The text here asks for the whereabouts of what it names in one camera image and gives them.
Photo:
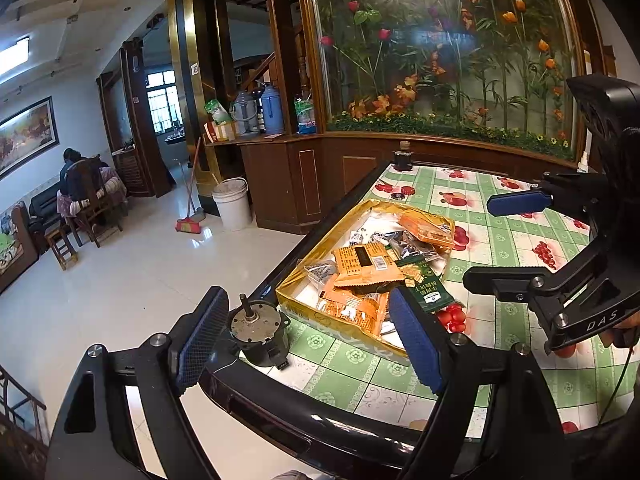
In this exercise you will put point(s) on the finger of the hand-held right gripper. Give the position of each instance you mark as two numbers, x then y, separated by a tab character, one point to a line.
520	203
500	282

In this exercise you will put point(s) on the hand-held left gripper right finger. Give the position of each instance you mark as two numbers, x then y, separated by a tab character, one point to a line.
417	342

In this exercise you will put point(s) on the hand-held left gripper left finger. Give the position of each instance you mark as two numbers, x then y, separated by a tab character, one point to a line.
202	340

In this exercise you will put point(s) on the large orange snack packet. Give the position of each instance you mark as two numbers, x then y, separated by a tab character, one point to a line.
350	310

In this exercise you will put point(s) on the shallow yellow cardboard box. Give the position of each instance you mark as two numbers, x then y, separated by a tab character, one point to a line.
320	322

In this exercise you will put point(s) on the blue white candy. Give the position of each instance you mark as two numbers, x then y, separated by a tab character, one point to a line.
358	238
378	236

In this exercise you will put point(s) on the grey translucent snack packet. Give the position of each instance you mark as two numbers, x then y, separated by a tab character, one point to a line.
320	272

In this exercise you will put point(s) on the person's right forearm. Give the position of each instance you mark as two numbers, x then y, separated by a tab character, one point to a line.
610	450

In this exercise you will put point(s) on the person's right hand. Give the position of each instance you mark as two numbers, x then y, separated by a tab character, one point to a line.
625	332

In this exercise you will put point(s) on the grey electric motor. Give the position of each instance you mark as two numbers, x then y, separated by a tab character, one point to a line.
255	330

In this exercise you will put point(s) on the white spray bottle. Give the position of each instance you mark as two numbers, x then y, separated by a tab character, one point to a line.
582	162

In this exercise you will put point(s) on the red broom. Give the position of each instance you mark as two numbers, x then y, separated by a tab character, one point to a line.
191	222

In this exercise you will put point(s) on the small dark jar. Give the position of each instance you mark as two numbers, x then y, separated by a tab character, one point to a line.
402	159

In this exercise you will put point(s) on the white plastic bucket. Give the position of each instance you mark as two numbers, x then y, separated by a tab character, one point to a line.
232	207

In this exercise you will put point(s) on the glass flower display panel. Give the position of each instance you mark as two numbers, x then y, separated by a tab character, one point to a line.
425	85

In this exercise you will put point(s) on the dark wooden chair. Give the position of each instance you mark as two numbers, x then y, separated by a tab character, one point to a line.
95	210

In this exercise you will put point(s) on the low wooden cabinet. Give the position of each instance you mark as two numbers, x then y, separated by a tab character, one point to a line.
280	185

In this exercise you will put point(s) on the small wooden stool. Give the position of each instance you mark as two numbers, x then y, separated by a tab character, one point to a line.
60	240

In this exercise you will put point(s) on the wooden bench printed cushion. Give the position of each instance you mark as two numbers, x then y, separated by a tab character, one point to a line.
15	255

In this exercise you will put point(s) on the red white box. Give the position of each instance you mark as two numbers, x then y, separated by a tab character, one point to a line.
222	131

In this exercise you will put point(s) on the black sofa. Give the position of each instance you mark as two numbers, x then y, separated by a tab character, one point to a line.
42	202

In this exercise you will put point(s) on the green plastic bag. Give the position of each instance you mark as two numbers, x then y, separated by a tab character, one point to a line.
218	110

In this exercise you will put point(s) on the grey water jug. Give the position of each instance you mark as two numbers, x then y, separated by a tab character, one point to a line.
245	112

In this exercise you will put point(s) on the green tissue pack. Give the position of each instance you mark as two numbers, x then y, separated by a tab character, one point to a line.
305	115

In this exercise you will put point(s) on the barred window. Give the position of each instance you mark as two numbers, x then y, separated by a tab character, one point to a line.
162	105

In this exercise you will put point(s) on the blue thermos flask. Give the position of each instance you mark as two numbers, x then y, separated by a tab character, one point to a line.
272	110

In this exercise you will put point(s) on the framed landscape painting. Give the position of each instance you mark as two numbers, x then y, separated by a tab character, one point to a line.
25	135

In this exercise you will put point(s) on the gold wooden pillar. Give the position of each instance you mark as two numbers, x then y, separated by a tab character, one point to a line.
192	35

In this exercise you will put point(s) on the rectangular ceiling light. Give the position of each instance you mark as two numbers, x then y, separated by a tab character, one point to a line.
12	57

